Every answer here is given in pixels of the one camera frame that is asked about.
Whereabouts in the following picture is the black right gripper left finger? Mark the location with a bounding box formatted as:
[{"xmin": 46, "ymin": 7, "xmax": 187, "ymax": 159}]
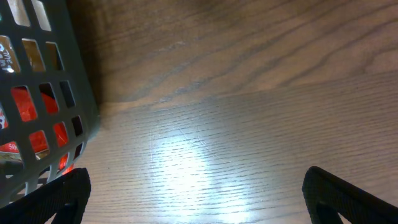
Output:
[{"xmin": 1, "ymin": 168, "xmax": 91, "ymax": 224}]

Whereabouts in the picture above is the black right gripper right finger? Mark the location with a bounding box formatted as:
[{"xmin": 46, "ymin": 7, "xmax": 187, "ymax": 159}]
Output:
[{"xmin": 302, "ymin": 166, "xmax": 397, "ymax": 224}]

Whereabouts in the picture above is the spaghetti pack with red end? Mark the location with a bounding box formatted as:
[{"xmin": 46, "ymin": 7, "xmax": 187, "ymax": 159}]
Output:
[{"xmin": 1, "ymin": 86, "xmax": 69, "ymax": 179}]

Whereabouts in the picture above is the cream cookie snack bag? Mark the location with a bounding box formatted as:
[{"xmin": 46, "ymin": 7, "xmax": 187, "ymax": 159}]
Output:
[{"xmin": 1, "ymin": 35, "xmax": 63, "ymax": 73}]

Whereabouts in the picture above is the grey plastic mesh basket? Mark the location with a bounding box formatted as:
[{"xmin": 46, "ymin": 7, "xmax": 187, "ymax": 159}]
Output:
[{"xmin": 1, "ymin": 0, "xmax": 100, "ymax": 207}]

